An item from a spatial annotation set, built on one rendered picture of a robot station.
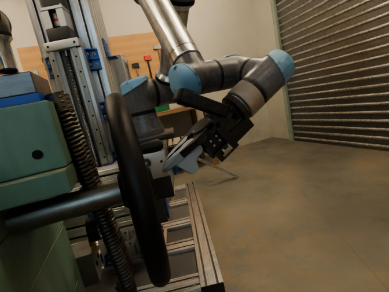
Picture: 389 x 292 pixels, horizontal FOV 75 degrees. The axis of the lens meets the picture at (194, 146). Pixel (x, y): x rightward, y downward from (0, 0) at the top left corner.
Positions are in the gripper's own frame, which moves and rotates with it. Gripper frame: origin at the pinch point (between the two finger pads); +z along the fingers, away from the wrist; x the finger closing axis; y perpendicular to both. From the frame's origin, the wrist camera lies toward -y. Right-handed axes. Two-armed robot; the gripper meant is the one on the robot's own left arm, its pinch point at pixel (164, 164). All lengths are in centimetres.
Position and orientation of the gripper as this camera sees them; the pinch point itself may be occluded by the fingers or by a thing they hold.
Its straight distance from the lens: 52.6
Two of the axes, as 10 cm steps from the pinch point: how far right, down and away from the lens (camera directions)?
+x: -2.9, -1.2, 9.5
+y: 6.4, 7.1, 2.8
